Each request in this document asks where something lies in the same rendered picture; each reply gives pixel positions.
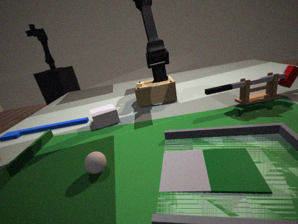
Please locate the white ball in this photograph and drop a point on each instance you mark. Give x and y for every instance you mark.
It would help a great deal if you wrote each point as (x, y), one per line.
(95, 162)

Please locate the green putting mat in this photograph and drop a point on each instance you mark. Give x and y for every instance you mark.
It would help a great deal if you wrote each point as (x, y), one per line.
(54, 187)

